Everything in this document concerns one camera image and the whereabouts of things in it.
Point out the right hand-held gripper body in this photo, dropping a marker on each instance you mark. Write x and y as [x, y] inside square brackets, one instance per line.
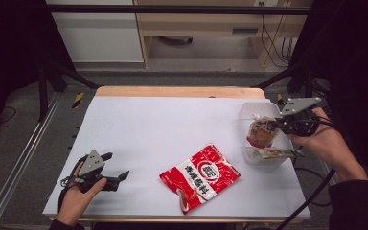
[300, 107]

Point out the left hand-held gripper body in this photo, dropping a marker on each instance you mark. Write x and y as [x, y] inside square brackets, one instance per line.
[91, 164]

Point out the small orange sauce pouch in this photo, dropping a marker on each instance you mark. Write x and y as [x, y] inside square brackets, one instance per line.
[262, 132]

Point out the green and beige food packet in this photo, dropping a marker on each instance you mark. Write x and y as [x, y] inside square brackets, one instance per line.
[281, 153]

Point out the clear plastic container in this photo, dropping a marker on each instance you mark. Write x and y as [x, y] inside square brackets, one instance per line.
[252, 110]

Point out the red and white snack packet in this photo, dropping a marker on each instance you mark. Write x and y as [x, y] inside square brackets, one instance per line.
[199, 177]

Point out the person's left hand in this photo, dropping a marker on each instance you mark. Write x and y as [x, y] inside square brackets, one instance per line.
[75, 204]

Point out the person's right hand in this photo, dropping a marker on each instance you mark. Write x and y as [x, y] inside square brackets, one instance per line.
[329, 143]

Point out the yellow and black tape strip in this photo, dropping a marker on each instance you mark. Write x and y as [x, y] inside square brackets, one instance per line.
[78, 99]
[280, 98]

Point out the black metal stand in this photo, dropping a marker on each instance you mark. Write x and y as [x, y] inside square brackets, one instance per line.
[43, 92]
[306, 80]

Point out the white table sheet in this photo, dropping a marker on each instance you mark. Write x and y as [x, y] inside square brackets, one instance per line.
[159, 127]

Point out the black curtain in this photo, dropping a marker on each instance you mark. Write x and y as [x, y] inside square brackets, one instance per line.
[9, 48]
[354, 64]

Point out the white cabinet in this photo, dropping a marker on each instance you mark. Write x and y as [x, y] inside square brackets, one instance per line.
[99, 35]

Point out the light wooden desk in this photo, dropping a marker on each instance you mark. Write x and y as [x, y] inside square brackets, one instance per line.
[204, 22]

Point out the black horizontal frame bar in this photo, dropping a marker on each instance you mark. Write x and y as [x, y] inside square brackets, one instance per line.
[172, 9]

